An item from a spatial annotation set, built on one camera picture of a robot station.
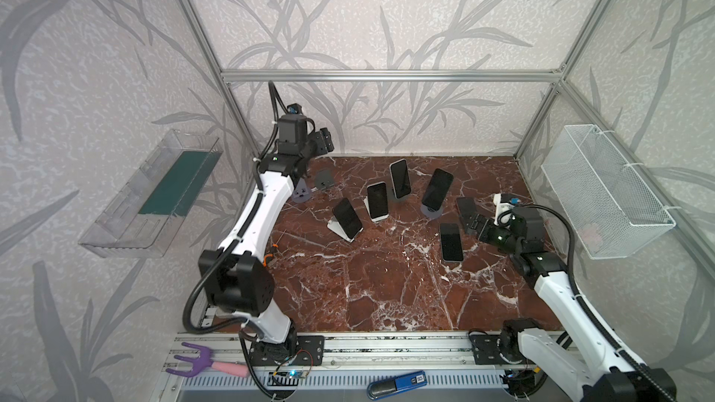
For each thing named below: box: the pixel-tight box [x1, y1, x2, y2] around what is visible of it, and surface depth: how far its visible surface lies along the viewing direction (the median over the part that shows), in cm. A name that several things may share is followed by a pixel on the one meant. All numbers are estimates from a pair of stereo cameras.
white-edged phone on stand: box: [364, 181, 391, 223], surface depth 99 cm
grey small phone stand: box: [292, 176, 312, 203], surface depth 106 cm
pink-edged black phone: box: [456, 196, 479, 223], surface depth 108 cm
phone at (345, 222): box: [326, 197, 365, 243], surface depth 95 cm
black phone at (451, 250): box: [439, 222, 464, 263], surface depth 96 cm
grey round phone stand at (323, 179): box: [314, 169, 335, 190], surface depth 110 cm
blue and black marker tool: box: [366, 370, 429, 401], surface depth 67 cm
